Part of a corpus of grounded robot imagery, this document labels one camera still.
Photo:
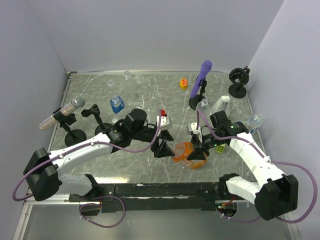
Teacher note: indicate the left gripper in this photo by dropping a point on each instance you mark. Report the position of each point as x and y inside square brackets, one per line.
[164, 150]

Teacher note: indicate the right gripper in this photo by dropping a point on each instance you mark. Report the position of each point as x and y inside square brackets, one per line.
[196, 154]

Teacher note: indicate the orange drink bottle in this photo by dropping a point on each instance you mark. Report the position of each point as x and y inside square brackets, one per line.
[182, 151]

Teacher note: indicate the blue label water bottle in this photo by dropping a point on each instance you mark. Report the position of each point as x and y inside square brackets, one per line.
[117, 104]

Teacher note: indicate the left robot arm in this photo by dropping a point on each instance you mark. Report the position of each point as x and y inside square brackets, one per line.
[46, 172]

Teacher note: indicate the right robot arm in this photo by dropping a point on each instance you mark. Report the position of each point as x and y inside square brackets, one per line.
[273, 193]

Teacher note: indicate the clear open bottle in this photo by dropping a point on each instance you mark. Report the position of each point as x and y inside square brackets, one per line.
[203, 106]

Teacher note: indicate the small clear labelled bottle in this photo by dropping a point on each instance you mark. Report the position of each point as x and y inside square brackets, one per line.
[254, 122]

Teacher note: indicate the clear bottle at back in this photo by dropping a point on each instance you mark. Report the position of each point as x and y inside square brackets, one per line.
[127, 74]

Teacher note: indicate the green toy block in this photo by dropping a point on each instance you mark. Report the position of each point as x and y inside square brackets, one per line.
[220, 149]

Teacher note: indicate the purple microphone stand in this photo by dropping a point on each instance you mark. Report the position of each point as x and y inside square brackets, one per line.
[193, 101]

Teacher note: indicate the yellow orange toy cap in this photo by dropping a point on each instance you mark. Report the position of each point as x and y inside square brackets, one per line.
[183, 84]

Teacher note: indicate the empty black stand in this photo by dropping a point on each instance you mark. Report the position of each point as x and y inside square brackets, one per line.
[103, 127]

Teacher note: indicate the purple microphone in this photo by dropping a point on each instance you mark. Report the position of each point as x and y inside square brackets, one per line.
[204, 70]

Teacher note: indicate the black round clamp stand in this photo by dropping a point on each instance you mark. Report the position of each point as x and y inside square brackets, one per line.
[239, 78]

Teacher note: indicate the black microphone stand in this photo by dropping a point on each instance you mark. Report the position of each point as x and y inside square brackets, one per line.
[72, 137]

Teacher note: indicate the silver glitter microphone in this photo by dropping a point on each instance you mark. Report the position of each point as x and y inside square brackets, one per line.
[76, 103]

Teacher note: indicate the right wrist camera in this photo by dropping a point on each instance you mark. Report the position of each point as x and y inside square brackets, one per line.
[193, 129]

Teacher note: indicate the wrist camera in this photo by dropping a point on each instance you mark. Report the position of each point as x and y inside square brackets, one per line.
[164, 120]
[193, 129]

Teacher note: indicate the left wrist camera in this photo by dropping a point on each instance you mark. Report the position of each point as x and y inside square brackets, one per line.
[164, 120]

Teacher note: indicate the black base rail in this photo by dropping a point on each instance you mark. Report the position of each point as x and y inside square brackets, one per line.
[113, 197]

